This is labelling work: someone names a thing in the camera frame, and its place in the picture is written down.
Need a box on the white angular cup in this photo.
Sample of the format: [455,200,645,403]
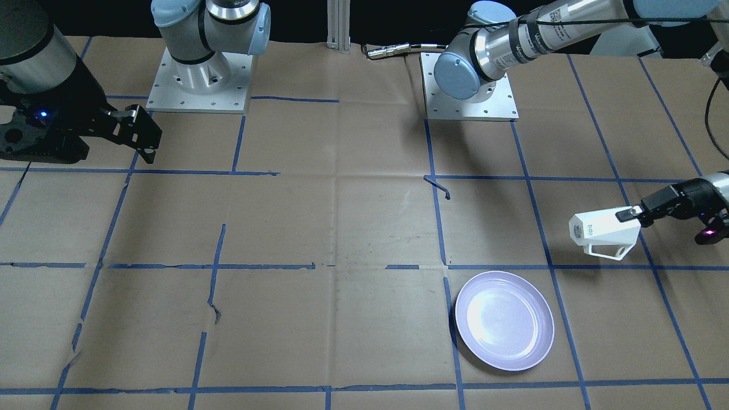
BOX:
[568,207,641,260]

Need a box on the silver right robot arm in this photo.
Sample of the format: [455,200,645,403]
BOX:
[2,1,683,164]

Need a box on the aluminium base plate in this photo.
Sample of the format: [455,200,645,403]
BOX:
[146,50,255,114]
[421,52,520,121]

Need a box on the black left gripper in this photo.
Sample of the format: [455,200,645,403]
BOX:
[616,177,728,245]

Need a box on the black cable with connector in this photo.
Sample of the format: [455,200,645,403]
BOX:
[364,42,453,60]

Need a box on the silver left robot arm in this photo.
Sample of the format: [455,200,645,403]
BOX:
[434,1,727,253]

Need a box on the lavender round plate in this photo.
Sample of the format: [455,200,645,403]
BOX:
[453,270,556,372]

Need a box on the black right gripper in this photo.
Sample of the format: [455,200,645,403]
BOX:
[1,58,162,165]

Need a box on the aluminium extrusion post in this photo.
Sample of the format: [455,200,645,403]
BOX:
[326,0,351,54]

